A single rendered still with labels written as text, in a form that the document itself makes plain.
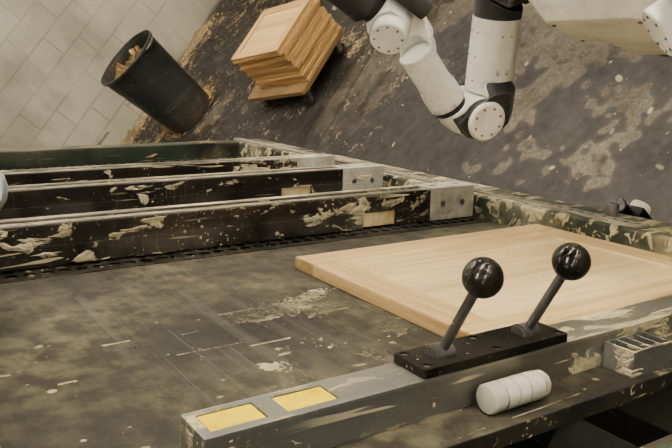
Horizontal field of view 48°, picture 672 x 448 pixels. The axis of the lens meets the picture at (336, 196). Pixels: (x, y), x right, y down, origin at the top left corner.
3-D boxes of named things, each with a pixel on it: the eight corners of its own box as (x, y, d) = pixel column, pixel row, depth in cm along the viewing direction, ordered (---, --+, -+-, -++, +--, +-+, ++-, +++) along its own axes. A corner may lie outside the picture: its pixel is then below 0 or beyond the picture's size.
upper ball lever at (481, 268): (461, 371, 75) (519, 274, 67) (431, 379, 73) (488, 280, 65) (440, 343, 77) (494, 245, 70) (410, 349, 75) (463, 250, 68)
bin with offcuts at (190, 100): (226, 84, 560) (160, 23, 525) (190, 140, 542) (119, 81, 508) (192, 90, 600) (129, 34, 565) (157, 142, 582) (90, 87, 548)
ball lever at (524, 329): (544, 349, 81) (605, 258, 74) (519, 356, 79) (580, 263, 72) (522, 323, 84) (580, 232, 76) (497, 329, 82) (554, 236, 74)
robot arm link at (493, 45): (487, 116, 158) (500, 7, 148) (520, 138, 147) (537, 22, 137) (436, 120, 154) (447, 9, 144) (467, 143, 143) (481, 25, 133)
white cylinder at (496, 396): (495, 420, 72) (553, 401, 76) (497, 390, 71) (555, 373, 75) (474, 408, 74) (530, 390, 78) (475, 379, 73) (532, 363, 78)
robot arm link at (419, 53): (375, -6, 138) (410, 49, 145) (365, 21, 132) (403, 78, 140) (405, -20, 135) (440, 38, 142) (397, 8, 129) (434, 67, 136)
